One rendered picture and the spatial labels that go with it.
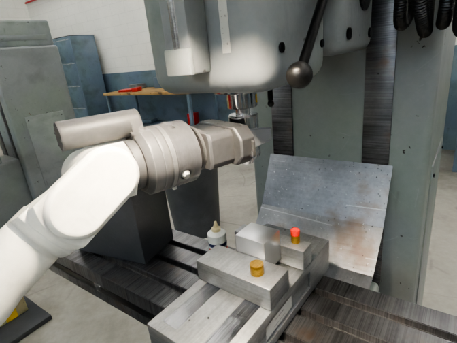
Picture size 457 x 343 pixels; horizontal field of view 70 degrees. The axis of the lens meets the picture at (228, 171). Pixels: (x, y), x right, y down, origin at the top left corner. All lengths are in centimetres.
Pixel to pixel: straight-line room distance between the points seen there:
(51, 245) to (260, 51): 30
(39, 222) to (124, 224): 43
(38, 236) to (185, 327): 26
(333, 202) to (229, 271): 40
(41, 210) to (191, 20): 26
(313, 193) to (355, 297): 31
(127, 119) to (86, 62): 738
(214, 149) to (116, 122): 13
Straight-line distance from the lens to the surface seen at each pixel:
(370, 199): 85
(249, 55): 40
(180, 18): 41
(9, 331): 236
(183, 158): 42
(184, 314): 56
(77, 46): 775
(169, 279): 75
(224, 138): 45
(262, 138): 51
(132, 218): 76
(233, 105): 50
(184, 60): 40
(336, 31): 56
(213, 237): 70
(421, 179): 86
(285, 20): 42
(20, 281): 40
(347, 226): 86
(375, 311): 68
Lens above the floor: 136
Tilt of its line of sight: 20 degrees down
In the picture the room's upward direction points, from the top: 6 degrees counter-clockwise
